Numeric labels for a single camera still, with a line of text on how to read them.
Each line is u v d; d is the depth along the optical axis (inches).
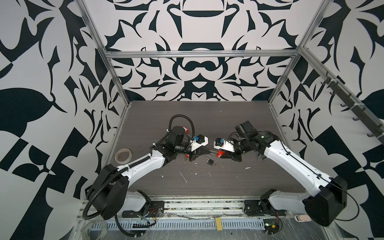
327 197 15.0
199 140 24.7
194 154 26.1
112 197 16.3
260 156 21.7
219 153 28.7
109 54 36.3
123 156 36.4
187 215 29.2
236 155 26.1
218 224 27.6
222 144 25.1
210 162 35.0
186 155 27.1
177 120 23.4
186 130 40.1
